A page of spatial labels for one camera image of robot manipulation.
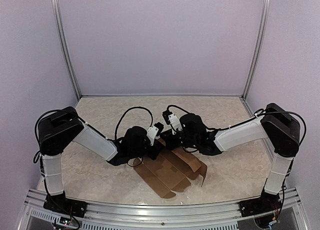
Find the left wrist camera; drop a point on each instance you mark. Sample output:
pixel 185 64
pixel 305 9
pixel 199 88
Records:
pixel 154 131

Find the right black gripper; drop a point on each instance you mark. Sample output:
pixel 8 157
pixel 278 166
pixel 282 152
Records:
pixel 167 139

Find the left aluminium corner post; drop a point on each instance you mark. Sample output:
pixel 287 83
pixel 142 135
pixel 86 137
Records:
pixel 64 48

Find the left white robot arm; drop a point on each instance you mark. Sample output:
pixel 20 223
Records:
pixel 56 129

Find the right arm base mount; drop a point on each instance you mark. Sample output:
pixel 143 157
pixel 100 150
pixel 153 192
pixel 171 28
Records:
pixel 264 203

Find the front aluminium frame rail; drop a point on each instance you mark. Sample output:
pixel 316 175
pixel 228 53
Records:
pixel 105 216

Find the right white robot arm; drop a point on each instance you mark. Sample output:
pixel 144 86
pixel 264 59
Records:
pixel 285 130

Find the aluminium corner post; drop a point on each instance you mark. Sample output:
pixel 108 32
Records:
pixel 257 49
pixel 64 48

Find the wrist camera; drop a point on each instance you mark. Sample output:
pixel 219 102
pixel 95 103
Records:
pixel 172 120
pixel 154 131

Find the brown cardboard box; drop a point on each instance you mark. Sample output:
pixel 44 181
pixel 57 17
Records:
pixel 171 172

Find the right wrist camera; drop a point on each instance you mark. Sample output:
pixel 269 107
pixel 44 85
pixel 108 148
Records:
pixel 172 120

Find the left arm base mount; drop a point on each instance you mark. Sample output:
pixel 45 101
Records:
pixel 61 204

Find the small circuit board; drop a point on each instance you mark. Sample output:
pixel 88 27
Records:
pixel 63 222

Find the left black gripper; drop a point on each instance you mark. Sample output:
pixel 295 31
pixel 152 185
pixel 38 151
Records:
pixel 157 149

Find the right aluminium corner post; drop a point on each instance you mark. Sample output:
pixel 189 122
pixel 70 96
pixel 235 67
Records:
pixel 257 49

